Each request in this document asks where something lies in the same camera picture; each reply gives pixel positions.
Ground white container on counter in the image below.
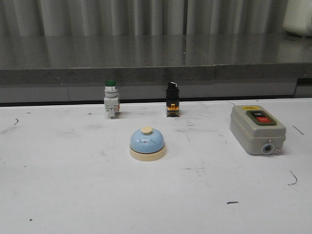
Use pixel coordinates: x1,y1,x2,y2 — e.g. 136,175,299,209
283,0,312,37

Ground grey on off switch box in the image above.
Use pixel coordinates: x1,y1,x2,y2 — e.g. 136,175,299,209
230,105,286,155

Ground black selector switch yellow base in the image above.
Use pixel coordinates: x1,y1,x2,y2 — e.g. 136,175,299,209
166,82,179,117

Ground blue desk bell cream base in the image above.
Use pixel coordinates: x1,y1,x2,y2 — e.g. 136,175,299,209
129,126,166,161

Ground green pushbutton switch white body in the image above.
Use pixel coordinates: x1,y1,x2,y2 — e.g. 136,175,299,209
104,80,120,119

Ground grey stone counter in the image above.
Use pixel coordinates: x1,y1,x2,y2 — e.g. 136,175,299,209
0,34,312,104

